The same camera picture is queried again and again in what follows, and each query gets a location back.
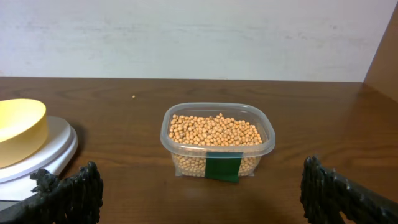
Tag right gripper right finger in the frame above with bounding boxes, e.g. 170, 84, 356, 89
300, 156, 397, 224

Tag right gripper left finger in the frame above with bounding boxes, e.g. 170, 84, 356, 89
1, 161, 104, 224

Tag white digital kitchen scale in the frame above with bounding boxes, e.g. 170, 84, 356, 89
1, 116, 78, 210

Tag yellow plastic bowl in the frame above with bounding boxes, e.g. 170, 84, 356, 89
1, 98, 49, 168

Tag green tape piece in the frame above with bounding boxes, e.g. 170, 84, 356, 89
205, 152, 243, 183

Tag soybeans in container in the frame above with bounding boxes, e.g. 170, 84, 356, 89
168, 113, 267, 177

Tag clear plastic container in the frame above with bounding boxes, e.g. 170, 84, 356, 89
160, 103, 275, 182

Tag wooden side panel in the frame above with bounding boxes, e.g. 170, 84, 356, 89
364, 5, 398, 102

